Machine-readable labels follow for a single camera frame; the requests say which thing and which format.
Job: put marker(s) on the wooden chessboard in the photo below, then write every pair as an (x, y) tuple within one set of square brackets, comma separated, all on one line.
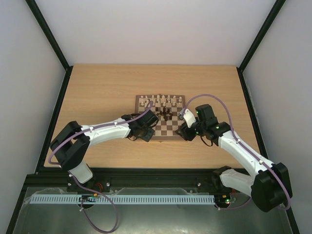
[(167, 108)]

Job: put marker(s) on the black aluminium frame rail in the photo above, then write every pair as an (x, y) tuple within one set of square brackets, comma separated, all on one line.
[(106, 179)]

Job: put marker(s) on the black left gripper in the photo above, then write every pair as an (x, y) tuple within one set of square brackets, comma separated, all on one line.
[(148, 137)]

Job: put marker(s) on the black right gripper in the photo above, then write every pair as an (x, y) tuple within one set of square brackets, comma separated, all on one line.
[(184, 131)]

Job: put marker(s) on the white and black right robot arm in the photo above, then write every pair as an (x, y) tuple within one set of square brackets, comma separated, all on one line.
[(266, 183)]

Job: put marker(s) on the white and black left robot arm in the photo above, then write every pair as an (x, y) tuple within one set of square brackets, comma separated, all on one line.
[(71, 144)]

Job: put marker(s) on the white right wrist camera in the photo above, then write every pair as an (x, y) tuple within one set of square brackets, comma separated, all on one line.
[(188, 117)]

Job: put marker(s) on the light blue slotted cable duct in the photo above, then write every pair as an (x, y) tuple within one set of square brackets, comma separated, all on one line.
[(125, 199)]

